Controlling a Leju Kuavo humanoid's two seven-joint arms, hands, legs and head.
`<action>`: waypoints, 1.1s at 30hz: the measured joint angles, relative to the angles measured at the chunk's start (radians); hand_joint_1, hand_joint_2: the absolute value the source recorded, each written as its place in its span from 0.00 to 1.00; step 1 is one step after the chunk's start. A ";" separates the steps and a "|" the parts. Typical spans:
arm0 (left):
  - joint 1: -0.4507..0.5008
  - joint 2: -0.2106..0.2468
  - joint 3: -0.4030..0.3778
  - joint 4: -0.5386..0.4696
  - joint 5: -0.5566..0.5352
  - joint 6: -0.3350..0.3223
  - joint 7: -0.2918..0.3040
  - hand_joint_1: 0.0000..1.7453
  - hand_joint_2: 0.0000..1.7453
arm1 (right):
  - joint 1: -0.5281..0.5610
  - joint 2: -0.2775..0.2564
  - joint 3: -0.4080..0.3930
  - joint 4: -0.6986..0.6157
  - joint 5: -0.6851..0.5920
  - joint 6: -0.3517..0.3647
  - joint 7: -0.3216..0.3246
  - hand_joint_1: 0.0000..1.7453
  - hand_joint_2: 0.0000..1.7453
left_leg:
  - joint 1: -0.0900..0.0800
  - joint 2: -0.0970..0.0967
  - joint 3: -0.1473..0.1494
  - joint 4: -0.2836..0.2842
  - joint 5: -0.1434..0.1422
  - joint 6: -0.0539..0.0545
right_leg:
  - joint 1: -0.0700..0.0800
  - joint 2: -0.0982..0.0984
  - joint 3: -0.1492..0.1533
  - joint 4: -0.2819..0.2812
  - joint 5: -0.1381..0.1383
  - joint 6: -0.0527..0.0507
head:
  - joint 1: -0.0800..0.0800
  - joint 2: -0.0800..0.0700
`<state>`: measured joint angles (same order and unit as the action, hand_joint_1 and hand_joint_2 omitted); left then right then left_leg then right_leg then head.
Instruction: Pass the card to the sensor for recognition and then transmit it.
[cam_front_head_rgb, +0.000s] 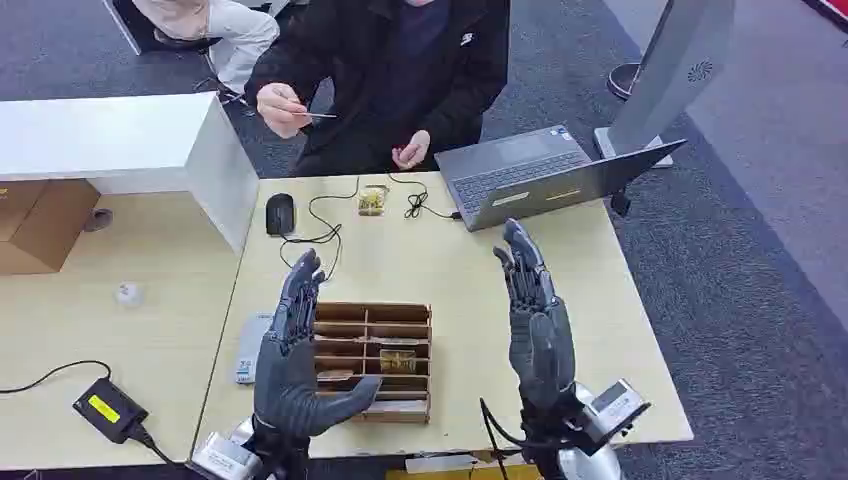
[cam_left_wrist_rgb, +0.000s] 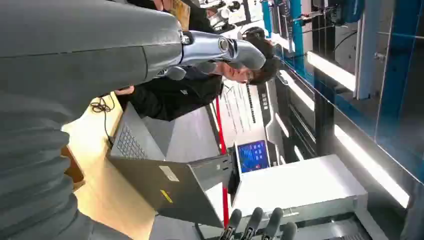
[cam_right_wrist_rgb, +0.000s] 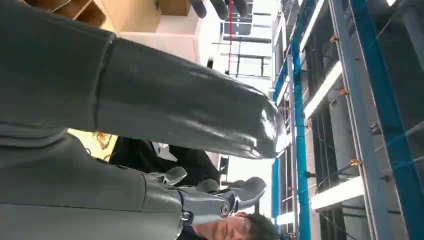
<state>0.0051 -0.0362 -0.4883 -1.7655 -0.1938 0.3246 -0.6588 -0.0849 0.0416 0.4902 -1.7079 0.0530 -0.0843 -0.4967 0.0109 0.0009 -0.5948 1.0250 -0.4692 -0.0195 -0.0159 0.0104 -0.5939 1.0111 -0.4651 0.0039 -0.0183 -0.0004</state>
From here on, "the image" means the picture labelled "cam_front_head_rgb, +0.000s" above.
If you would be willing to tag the golden hotel card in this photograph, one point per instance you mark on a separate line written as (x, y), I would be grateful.
(316, 115)

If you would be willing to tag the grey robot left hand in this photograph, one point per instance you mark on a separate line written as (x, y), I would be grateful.
(285, 384)

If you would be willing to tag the person's hand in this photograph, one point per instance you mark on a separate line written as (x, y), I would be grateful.
(278, 109)
(411, 151)

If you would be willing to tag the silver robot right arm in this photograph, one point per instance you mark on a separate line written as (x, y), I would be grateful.
(586, 464)

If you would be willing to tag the wooden card box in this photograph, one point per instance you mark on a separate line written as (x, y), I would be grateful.
(404, 391)

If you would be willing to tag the person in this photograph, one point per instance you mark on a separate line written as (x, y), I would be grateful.
(232, 33)
(411, 73)

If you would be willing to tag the white card reader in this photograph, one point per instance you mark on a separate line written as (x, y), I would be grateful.
(250, 348)

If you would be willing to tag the black power adapter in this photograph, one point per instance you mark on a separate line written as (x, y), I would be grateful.
(109, 411)

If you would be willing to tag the black round stand base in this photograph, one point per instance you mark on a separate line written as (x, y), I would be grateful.
(621, 83)

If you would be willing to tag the black computer mouse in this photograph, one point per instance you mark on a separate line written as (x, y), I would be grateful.
(280, 214)

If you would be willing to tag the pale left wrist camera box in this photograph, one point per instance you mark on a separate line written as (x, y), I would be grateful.
(222, 458)

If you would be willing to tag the grey laptop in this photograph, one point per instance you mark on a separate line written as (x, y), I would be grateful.
(517, 172)

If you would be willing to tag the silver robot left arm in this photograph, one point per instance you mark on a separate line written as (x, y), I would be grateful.
(281, 457)

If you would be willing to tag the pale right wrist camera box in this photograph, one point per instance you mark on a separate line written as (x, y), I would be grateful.
(613, 405)

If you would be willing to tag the small white round object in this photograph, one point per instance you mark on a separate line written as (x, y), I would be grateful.
(130, 295)

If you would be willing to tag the grey standing kiosk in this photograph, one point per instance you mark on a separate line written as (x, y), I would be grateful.
(669, 73)

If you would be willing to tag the brown cardboard box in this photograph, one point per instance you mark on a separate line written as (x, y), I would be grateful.
(40, 225)

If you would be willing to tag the person's right hand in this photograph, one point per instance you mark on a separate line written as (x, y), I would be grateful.
(278, 109)

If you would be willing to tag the person's left hand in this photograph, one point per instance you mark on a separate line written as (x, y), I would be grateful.
(411, 151)

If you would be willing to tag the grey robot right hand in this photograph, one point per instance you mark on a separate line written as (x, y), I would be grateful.
(540, 344)

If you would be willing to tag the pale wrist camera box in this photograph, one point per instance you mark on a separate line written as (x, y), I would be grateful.
(222, 458)
(613, 405)

